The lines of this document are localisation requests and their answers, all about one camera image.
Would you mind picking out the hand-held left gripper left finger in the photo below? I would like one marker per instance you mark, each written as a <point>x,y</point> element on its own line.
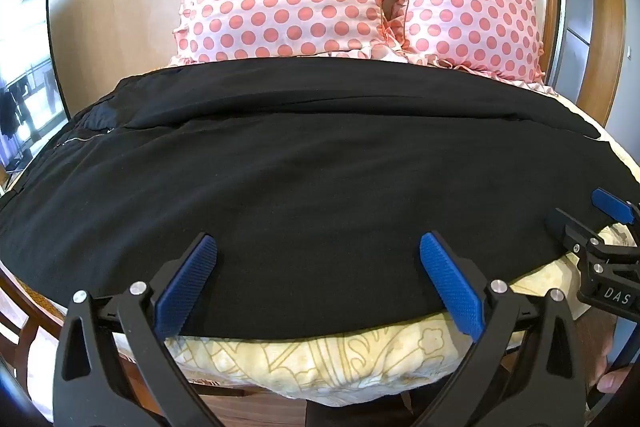
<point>186,287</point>

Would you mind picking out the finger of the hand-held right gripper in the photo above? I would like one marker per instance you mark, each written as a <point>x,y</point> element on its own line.
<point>611,205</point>
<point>567,229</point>

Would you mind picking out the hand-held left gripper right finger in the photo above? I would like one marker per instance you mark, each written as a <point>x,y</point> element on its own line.
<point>450,287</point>

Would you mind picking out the black pants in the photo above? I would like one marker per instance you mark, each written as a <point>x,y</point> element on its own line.
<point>310,187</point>

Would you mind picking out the person's right hand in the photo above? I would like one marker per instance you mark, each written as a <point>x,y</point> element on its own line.
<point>614,379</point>

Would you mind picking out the cream patterned bed sheet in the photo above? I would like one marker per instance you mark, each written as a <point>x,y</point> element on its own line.
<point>300,364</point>

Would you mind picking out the black framed window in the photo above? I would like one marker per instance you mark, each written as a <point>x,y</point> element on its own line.
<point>25,72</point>

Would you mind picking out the wooden bed frame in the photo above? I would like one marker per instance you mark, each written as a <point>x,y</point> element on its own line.
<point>30,302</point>

